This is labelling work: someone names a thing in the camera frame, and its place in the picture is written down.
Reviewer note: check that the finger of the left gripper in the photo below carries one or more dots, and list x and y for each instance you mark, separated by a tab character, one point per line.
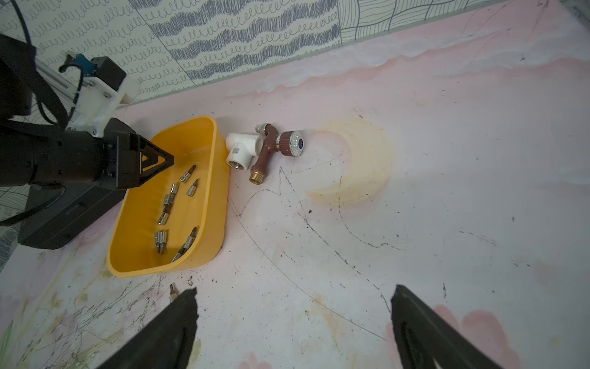
151	160

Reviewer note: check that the pile of silver bits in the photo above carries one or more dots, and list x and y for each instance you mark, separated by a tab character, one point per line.
173	293

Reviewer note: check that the black plastic tool case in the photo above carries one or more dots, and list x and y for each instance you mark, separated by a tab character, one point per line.
78	208

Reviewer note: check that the yellow plastic storage box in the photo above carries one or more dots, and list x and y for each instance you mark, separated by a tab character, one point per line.
163	204

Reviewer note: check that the red and white valve fitting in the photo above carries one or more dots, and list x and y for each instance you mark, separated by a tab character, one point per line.
253	152

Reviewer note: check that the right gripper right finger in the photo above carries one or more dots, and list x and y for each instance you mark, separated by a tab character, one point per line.
425	340

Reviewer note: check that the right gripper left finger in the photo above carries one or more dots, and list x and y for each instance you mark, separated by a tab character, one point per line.
166	342

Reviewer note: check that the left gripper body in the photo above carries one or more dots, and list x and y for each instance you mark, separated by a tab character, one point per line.
50	157

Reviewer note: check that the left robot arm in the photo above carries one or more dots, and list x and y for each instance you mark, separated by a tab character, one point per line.
27	99

